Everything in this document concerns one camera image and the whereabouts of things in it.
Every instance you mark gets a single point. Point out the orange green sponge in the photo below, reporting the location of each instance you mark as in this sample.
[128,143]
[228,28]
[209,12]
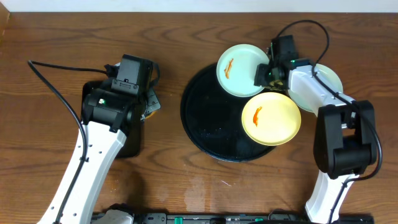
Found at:
[149,115]

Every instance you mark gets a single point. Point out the light blue plate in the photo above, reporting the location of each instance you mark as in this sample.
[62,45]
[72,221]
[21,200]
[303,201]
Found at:
[327,74]
[236,69]

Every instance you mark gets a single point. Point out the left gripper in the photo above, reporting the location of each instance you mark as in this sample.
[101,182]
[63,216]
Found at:
[152,102]

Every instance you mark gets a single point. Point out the light blue plate back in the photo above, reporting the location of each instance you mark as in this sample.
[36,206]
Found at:
[236,69]

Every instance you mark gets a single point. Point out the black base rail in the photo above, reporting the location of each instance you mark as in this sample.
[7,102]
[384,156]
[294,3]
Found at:
[121,213]

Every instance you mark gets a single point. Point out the black round tray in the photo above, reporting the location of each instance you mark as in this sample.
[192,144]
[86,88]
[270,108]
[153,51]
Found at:
[211,118]

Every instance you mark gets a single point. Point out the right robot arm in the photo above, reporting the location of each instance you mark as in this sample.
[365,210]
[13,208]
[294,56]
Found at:
[346,141]

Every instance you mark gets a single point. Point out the yellow plate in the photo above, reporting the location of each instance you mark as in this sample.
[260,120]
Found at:
[271,119]

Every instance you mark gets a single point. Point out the black rectangular tray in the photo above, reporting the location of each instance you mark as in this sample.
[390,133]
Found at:
[117,110]

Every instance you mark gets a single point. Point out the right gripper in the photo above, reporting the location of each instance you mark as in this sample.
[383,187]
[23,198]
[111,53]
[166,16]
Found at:
[259,78]

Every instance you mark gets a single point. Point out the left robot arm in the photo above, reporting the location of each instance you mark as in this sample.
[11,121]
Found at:
[96,147]

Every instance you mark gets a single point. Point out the light blue plate front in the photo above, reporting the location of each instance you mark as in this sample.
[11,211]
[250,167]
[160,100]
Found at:
[327,74]

